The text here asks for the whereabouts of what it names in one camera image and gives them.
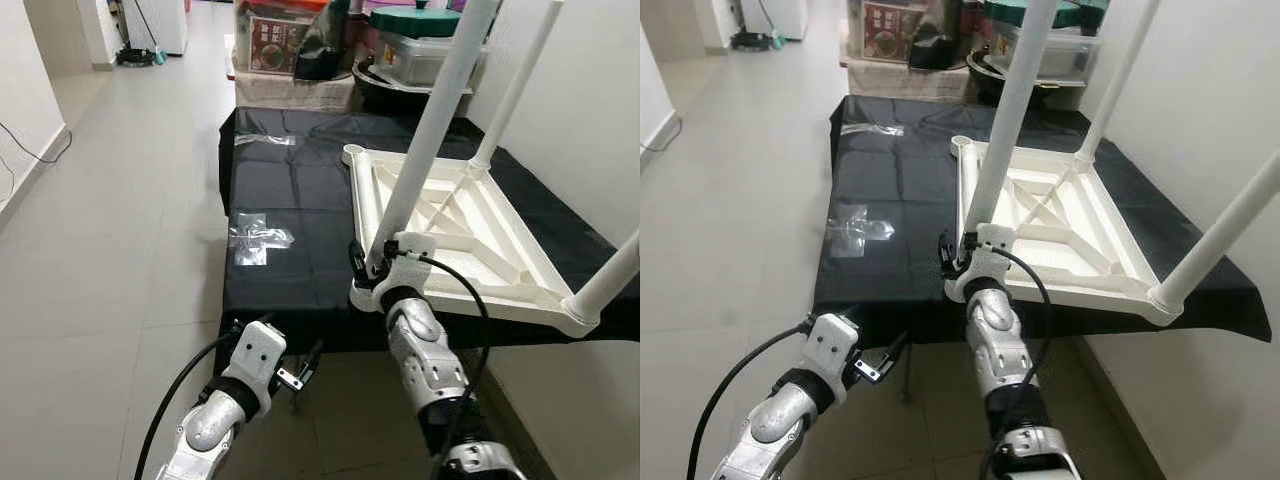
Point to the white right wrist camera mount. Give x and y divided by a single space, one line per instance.
990 258
410 265

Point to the black plastic bag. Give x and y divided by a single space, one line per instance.
940 45
325 50

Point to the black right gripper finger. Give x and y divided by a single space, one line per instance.
947 258
357 266

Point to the orange-lidded clear storage box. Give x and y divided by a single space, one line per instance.
275 40
885 32

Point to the beige patterned ledge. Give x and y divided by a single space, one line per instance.
285 92
900 83

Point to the white appliance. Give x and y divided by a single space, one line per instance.
775 18
160 25

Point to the green round lid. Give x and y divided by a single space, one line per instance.
1070 14
415 22

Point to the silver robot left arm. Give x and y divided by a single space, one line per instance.
215 425
780 420

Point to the black tablecloth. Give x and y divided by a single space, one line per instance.
290 290
890 290

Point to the clear tape patch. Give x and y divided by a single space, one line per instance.
255 238
855 232

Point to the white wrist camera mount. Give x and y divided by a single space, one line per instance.
255 355
410 265
832 350
990 258

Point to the white plastic table top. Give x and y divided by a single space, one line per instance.
500 260
1090 250

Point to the black floor cleaning device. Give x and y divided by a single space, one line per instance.
140 56
755 41

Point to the clear plastic storage box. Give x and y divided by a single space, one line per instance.
420 62
1070 55

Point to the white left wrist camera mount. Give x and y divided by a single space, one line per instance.
255 355
832 350

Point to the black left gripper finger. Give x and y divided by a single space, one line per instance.
890 358
308 365

